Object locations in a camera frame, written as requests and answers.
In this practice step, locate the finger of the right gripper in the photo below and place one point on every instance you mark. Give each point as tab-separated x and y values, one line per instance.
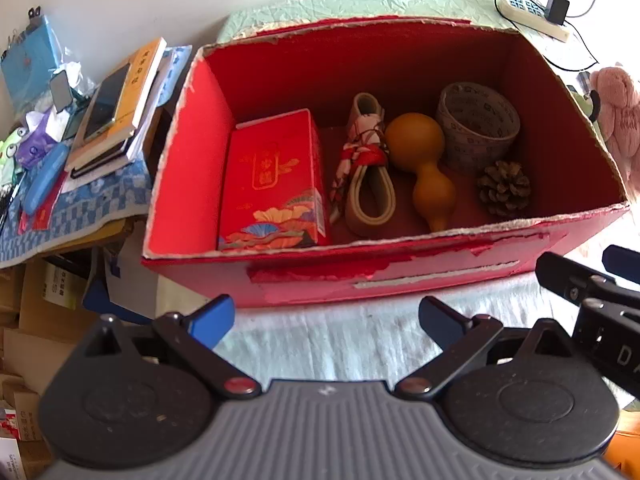
622	262
585	287

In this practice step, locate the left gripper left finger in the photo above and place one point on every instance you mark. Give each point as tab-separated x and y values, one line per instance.
192	339

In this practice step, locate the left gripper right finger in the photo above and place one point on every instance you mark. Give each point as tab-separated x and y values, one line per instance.
464	343

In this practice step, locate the brown pine cone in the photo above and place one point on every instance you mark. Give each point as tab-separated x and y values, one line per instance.
503	189

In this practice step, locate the small red gift box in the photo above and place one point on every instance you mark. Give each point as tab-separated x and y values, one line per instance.
273	195

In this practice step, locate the printed packing tape roll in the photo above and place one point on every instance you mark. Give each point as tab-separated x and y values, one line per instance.
479	124

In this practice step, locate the brown bottle gourd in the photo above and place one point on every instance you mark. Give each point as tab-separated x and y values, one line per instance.
416	144

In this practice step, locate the cardboard boxes on floor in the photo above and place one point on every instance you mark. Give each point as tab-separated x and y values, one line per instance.
62	297

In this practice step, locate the blue patterned table cloth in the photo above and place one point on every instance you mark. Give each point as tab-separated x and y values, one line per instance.
84	205

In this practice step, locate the green plush toy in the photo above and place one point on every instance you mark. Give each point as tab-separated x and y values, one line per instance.
586	97

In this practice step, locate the pink teddy bear plush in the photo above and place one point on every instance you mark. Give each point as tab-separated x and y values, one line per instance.
618	119

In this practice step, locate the large red cardboard box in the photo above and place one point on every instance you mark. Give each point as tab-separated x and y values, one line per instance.
405	63

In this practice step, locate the blue glasses case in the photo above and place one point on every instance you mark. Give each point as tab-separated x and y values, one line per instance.
50	169

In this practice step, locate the yellow book stack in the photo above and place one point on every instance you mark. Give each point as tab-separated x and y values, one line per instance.
144	64

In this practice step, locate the smartphone on books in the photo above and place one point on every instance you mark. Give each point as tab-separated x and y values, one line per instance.
105	103

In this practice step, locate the purple tissue pack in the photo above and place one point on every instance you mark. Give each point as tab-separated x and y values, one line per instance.
45	130

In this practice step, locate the black charger adapter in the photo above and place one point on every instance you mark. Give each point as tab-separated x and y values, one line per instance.
556	11

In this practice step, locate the white power strip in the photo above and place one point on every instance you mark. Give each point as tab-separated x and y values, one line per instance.
530	15

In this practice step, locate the green frog toy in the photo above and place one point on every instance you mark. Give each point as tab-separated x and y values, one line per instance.
9	149

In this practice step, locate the blue paper bag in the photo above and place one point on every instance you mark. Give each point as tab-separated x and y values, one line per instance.
29	61

